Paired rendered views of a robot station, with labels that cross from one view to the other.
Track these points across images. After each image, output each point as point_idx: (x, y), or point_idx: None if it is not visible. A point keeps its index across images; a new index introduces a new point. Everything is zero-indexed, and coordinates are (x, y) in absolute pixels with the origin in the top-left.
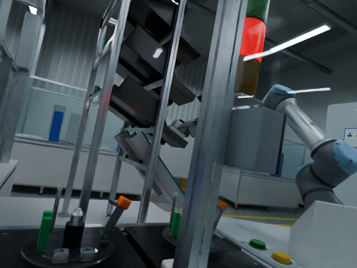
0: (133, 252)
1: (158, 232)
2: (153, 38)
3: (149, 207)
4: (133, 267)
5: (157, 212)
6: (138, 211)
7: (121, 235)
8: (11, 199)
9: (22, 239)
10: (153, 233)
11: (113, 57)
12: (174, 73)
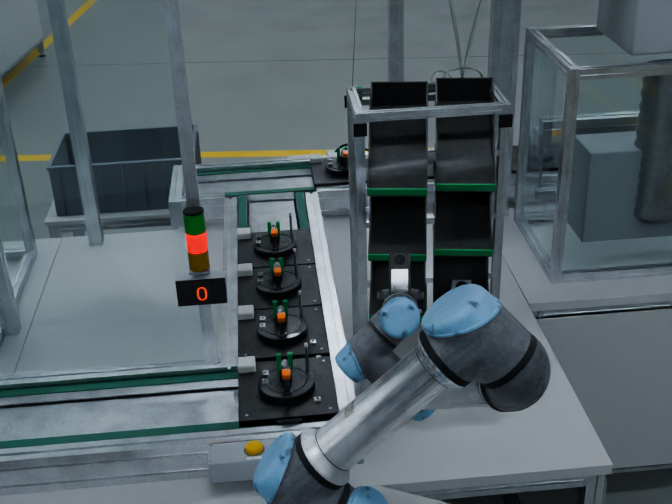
0: (281, 354)
1: (317, 373)
2: (435, 139)
3: (557, 451)
4: (263, 352)
5: (528, 457)
6: (520, 430)
7: (310, 352)
8: (521, 318)
9: (307, 315)
10: (314, 370)
11: (349, 192)
12: (369, 216)
